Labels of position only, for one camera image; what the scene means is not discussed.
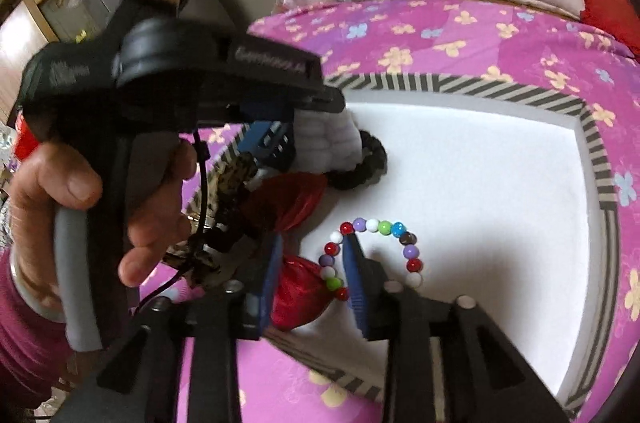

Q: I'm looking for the person's left hand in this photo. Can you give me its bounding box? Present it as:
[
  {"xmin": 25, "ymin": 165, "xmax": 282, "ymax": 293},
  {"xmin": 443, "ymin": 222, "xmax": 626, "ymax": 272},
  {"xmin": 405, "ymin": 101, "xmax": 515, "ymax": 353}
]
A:
[{"xmin": 7, "ymin": 138, "xmax": 201, "ymax": 289}]

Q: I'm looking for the pink floral bed sheet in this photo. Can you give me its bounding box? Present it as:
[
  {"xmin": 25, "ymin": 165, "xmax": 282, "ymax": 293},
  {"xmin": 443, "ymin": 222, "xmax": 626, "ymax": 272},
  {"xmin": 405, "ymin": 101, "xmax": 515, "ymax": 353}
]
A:
[{"xmin": 140, "ymin": 0, "xmax": 640, "ymax": 423}]

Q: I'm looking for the red satin bow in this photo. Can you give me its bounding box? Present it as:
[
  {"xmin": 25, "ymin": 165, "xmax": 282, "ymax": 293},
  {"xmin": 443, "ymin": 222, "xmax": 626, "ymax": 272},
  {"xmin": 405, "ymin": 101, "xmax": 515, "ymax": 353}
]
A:
[{"xmin": 240, "ymin": 172, "xmax": 337, "ymax": 332}]

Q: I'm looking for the white fluffy scrunchie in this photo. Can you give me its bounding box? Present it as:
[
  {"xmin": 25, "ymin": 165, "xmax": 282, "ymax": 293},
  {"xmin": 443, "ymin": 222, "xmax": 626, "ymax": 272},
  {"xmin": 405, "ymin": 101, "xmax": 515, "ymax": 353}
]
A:
[{"xmin": 292, "ymin": 108, "xmax": 369, "ymax": 177}]

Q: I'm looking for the black cable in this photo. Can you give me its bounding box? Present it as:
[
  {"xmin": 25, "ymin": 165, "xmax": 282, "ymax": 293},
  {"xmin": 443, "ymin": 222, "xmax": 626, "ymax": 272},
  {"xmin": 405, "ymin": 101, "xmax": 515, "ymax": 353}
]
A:
[{"xmin": 134, "ymin": 130, "xmax": 210, "ymax": 315}]

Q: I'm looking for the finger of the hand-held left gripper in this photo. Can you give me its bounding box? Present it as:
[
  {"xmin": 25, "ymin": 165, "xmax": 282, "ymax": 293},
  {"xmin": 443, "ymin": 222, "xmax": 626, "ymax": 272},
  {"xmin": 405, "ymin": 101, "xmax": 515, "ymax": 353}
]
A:
[{"xmin": 239, "ymin": 120, "xmax": 297, "ymax": 172}]

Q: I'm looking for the black scrunchie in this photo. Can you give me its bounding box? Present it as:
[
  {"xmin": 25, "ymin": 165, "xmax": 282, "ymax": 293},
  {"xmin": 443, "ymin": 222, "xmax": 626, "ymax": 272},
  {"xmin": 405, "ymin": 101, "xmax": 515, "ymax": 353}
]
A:
[{"xmin": 327, "ymin": 130, "xmax": 389, "ymax": 192}]

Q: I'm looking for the striped box with white lining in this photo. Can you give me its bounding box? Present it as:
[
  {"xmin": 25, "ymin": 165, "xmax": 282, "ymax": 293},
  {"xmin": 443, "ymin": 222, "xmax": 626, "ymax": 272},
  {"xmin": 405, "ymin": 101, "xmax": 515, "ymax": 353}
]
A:
[{"xmin": 177, "ymin": 70, "xmax": 621, "ymax": 419}]

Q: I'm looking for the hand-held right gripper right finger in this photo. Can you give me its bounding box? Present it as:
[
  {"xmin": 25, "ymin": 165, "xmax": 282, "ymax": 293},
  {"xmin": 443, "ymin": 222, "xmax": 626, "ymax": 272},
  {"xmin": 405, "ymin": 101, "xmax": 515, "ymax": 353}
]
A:
[{"xmin": 341, "ymin": 230, "xmax": 571, "ymax": 423}]

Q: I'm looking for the leopard print hair tie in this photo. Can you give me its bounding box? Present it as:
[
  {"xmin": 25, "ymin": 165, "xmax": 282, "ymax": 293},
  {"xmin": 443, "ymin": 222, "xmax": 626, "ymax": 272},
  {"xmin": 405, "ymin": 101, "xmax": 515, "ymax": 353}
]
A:
[{"xmin": 192, "ymin": 153, "xmax": 262, "ymax": 289}]

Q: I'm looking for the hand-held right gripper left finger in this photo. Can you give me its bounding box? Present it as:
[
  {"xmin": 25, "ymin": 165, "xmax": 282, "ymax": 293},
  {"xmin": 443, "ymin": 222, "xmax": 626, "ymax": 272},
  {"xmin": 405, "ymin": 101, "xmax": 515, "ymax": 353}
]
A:
[{"xmin": 95, "ymin": 233, "xmax": 286, "ymax": 423}]

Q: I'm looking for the red pillow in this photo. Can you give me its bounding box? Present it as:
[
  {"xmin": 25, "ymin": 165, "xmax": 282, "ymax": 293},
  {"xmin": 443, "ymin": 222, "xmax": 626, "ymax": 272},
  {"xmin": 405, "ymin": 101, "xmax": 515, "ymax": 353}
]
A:
[{"xmin": 580, "ymin": 0, "xmax": 640, "ymax": 60}]

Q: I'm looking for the silver bangle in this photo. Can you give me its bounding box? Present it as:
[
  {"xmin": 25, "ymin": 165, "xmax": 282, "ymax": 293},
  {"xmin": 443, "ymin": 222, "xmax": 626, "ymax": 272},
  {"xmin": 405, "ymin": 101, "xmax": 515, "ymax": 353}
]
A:
[{"xmin": 7, "ymin": 252, "xmax": 67, "ymax": 324}]

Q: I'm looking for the colourful beaded bracelet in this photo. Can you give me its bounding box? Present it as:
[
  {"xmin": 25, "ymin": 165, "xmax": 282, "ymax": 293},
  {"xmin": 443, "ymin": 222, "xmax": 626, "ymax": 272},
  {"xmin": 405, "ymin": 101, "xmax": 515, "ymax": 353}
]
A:
[{"xmin": 318, "ymin": 217, "xmax": 424, "ymax": 302}]

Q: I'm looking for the person's left forearm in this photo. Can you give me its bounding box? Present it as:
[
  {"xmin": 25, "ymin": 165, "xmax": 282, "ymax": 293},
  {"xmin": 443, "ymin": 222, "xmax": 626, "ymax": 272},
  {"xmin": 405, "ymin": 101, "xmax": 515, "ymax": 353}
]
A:
[{"xmin": 0, "ymin": 248, "xmax": 76, "ymax": 410}]

